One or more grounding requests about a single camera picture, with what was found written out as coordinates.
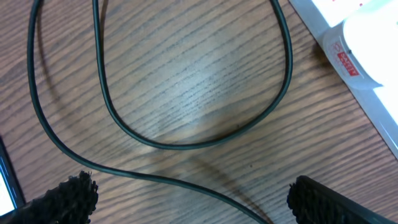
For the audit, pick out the Samsung Galaxy smartphone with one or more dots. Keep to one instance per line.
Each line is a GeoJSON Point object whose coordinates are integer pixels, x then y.
{"type": "Point", "coordinates": [12, 196]}

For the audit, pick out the white power strip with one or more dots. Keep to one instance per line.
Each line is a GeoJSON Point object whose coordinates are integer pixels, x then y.
{"type": "Point", "coordinates": [379, 104]}

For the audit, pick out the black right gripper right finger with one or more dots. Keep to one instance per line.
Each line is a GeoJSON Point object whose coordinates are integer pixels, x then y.
{"type": "Point", "coordinates": [314, 203]}

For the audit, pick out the white charger plug adapter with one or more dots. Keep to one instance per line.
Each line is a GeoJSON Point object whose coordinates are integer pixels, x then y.
{"type": "Point", "coordinates": [362, 42]}

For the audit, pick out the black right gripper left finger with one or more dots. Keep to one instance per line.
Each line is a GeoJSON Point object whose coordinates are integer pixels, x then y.
{"type": "Point", "coordinates": [72, 202]}

